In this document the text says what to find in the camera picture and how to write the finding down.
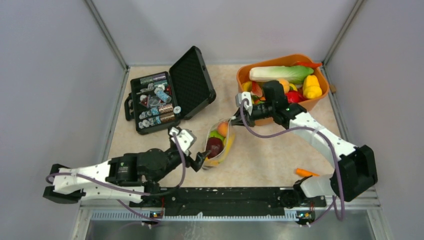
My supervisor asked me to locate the orange carrot toy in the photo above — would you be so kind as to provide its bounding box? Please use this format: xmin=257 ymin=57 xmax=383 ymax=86
xmin=295 ymin=168 xmax=320 ymax=178

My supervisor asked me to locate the clear dotted zip bag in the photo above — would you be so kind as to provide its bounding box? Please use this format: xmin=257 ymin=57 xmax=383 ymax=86
xmin=202 ymin=117 xmax=236 ymax=170

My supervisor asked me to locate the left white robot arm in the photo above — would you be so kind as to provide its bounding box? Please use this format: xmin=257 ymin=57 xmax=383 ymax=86
xmin=42 ymin=127 xmax=210 ymax=207

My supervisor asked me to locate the black open case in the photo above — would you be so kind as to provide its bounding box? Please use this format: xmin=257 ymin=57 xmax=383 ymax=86
xmin=124 ymin=46 xmax=217 ymax=135

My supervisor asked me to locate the purple cable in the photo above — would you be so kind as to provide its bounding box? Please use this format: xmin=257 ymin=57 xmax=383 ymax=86
xmin=45 ymin=132 xmax=187 ymax=228
xmin=239 ymin=99 xmax=346 ymax=222

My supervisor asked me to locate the peach toy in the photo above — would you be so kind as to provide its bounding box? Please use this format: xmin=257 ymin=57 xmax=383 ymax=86
xmin=277 ymin=78 xmax=290 ymax=94
xmin=216 ymin=121 xmax=229 ymax=137

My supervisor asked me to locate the yellow pear toy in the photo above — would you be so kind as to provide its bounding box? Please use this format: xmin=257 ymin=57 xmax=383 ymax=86
xmin=302 ymin=75 xmax=323 ymax=99

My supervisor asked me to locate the green apple toy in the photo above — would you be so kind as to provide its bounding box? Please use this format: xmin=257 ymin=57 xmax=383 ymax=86
xmin=209 ymin=130 xmax=226 ymax=141

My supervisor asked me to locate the green white cabbage toy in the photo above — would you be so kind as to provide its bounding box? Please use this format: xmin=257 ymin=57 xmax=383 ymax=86
xmin=249 ymin=65 xmax=314 ymax=85

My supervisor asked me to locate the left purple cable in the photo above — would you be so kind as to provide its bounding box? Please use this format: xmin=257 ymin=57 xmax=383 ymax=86
xmin=45 ymin=132 xmax=187 ymax=228

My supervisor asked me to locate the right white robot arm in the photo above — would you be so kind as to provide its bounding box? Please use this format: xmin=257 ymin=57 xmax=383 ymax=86
xmin=231 ymin=80 xmax=378 ymax=206

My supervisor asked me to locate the yellow banana toy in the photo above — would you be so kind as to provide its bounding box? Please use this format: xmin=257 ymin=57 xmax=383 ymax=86
xmin=217 ymin=133 xmax=236 ymax=164

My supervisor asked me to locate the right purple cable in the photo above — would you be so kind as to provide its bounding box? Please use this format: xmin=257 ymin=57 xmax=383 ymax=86
xmin=239 ymin=99 xmax=346 ymax=222

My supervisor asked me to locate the yellow bell pepper toy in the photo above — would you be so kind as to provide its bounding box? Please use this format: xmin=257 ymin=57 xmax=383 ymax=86
xmin=204 ymin=160 xmax=220 ymax=167

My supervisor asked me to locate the red apple toy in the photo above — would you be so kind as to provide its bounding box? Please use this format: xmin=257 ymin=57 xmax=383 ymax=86
xmin=285 ymin=91 xmax=304 ymax=104

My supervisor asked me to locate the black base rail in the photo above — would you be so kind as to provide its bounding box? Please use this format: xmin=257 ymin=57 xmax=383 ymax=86
xmin=129 ymin=187 xmax=327 ymax=217

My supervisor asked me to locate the dark purple fruit toy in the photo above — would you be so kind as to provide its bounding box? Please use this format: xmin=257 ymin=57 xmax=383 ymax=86
xmin=205 ymin=137 xmax=224 ymax=159

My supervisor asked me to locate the red chili toy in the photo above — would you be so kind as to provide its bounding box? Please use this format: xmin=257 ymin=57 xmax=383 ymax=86
xmin=293 ymin=61 xmax=323 ymax=69

